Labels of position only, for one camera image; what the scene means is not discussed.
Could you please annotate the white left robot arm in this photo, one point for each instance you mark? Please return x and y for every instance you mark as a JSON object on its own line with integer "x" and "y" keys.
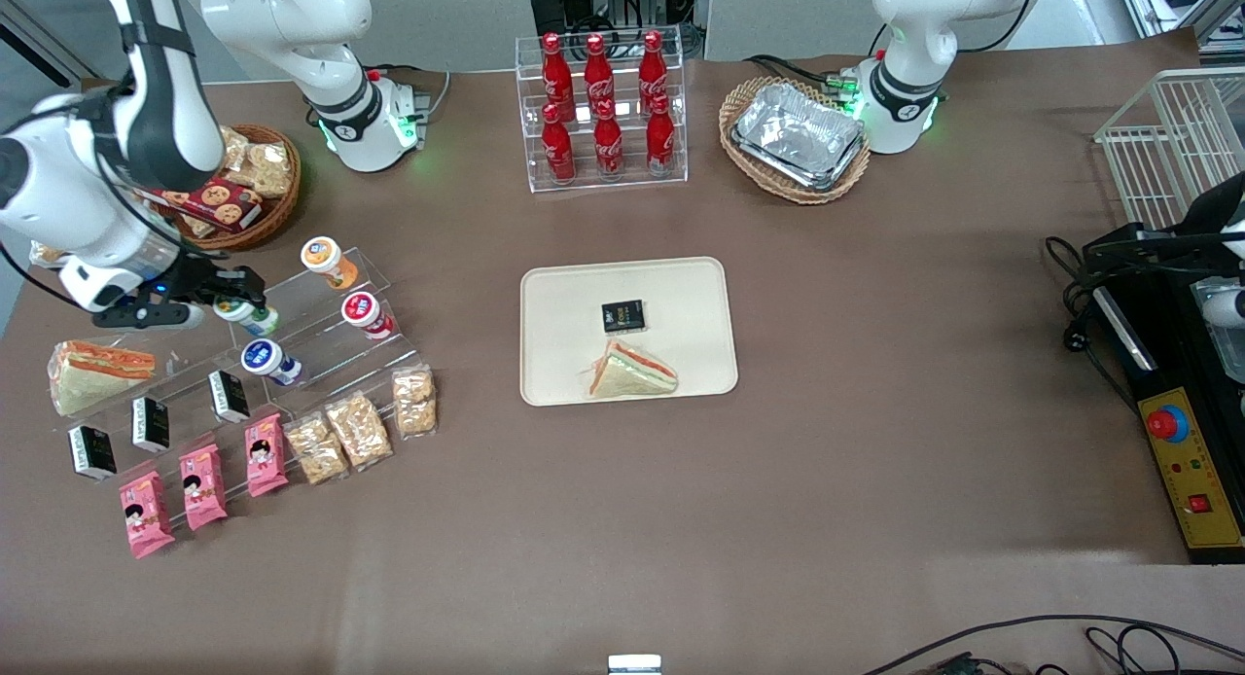
{"x": 909, "y": 33}

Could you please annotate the clear acrylic snack step stand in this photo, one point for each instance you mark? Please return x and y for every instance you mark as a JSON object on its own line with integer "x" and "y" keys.
{"x": 185, "y": 381}

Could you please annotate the clear nut brittle bag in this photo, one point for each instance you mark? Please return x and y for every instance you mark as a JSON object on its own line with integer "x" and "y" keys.
{"x": 46, "y": 255}

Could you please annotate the blue lid gum bottle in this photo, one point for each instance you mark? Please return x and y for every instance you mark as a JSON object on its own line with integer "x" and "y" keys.
{"x": 265, "y": 357}

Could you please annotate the red cola bottle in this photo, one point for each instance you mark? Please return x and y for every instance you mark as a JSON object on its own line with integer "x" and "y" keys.
{"x": 558, "y": 150}
{"x": 653, "y": 67}
{"x": 608, "y": 145}
{"x": 660, "y": 140}
{"x": 598, "y": 72}
{"x": 557, "y": 72}

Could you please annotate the clear cracker bag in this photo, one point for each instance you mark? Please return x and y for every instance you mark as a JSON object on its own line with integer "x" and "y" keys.
{"x": 234, "y": 145}
{"x": 267, "y": 169}

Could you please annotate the light wicker foil-tray basket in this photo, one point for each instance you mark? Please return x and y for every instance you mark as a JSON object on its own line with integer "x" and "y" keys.
{"x": 807, "y": 195}

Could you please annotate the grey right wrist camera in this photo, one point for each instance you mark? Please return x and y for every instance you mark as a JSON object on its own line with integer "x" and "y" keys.
{"x": 146, "y": 317}

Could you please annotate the orange lid gum bottle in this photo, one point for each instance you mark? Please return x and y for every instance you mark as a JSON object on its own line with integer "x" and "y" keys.
{"x": 326, "y": 258}

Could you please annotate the flat black gold-print box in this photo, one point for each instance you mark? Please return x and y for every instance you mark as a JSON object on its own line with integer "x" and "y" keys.
{"x": 622, "y": 316}

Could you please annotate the pink snack packet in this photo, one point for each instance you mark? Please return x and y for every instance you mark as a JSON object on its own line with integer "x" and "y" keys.
{"x": 146, "y": 515}
{"x": 266, "y": 455}
{"x": 203, "y": 487}

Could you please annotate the small black carton box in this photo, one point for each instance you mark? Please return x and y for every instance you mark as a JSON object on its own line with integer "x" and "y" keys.
{"x": 230, "y": 396}
{"x": 151, "y": 423}
{"x": 92, "y": 452}

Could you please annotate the small wrapped triangle sandwich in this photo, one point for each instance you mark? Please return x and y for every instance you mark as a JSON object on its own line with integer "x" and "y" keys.
{"x": 632, "y": 373}

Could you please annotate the red lid gum bottle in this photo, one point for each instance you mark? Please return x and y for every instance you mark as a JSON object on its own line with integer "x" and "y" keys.
{"x": 365, "y": 312}

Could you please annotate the red cookie box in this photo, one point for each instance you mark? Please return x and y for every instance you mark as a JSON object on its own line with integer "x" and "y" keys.
{"x": 219, "y": 205}

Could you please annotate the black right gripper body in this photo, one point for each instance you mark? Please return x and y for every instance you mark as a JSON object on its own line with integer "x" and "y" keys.
{"x": 206, "y": 284}

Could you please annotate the red emergency stop button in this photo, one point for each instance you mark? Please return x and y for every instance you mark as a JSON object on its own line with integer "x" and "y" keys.
{"x": 1166, "y": 423}

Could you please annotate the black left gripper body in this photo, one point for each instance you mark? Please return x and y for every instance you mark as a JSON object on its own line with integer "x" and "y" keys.
{"x": 1198, "y": 239}

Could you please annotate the aluminium foil tray stack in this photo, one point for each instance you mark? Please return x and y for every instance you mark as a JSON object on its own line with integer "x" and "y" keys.
{"x": 800, "y": 135}

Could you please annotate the clear acrylic bottle rack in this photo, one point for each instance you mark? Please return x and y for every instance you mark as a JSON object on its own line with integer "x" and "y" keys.
{"x": 630, "y": 179}

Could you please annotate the brown wicker snack basket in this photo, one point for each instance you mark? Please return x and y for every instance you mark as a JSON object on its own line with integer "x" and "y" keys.
{"x": 277, "y": 213}

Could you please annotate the large wrapped triangle sandwich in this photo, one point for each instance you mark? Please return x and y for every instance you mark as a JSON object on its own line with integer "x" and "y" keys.
{"x": 97, "y": 373}

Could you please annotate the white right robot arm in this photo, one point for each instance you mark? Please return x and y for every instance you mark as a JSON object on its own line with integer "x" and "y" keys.
{"x": 156, "y": 91}

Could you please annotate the beige serving tray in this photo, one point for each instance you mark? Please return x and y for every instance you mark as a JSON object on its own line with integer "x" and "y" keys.
{"x": 691, "y": 305}

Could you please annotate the clear nut brittle packet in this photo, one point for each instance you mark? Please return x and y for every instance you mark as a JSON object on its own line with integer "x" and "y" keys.
{"x": 414, "y": 401}
{"x": 358, "y": 431}
{"x": 316, "y": 449}

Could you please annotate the black control box yellow panel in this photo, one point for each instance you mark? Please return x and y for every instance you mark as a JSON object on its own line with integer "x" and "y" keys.
{"x": 1196, "y": 480}

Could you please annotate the green lid gum bottle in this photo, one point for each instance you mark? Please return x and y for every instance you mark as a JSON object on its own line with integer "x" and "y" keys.
{"x": 263, "y": 320}

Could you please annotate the clear acrylic gum step stand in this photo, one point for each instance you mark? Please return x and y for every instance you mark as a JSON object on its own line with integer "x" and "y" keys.
{"x": 321, "y": 349}

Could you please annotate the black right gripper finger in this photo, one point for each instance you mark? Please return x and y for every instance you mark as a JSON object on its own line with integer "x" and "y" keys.
{"x": 233, "y": 306}
{"x": 251, "y": 288}

